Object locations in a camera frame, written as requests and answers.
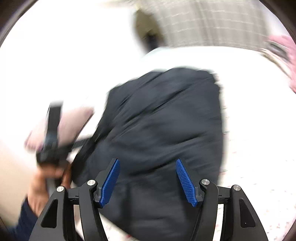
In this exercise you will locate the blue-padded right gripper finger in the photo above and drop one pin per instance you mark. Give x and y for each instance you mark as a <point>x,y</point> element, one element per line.
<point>190,182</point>
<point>106,181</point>

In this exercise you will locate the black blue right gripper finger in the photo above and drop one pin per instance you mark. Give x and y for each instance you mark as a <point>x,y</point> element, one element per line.
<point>81,143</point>

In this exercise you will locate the black quilted puffer jacket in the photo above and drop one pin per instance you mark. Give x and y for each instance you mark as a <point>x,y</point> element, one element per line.
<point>148,124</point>

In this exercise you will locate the dark blue sleeve forearm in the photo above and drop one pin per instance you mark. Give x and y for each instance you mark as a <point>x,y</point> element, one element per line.
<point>25,224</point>

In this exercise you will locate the person's left hand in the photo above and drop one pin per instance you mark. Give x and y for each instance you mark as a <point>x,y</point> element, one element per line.
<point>38,191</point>

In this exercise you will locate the pink floral pillow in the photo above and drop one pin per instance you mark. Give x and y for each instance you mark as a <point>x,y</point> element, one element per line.
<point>69,128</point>

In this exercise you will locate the cherry print bed sheet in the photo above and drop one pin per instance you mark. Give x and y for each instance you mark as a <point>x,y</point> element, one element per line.
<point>257,110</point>

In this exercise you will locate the olive hanging coat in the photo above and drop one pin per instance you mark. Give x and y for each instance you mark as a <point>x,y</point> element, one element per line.
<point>148,31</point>

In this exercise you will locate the pink velvet pillow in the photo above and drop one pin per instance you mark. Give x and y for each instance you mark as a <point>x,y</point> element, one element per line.
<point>281,51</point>

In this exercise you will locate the grey dotted curtain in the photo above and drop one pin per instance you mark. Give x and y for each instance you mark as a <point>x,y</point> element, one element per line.
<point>239,24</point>

